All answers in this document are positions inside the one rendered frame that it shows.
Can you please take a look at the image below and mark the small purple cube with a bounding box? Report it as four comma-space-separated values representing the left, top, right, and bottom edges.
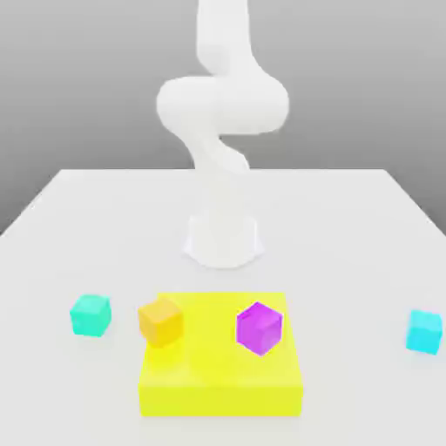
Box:
235, 301, 284, 357

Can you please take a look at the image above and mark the small orange cube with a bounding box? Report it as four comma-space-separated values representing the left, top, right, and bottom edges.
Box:
138, 298, 185, 348

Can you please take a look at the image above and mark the small teal cube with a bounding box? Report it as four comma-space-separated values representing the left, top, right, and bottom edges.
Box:
69, 294, 112, 338

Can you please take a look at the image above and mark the small cyan cube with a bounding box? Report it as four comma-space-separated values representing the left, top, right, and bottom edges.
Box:
405, 308, 444, 356

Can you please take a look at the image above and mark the large yellow box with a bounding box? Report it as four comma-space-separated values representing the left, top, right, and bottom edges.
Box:
138, 291, 303, 418

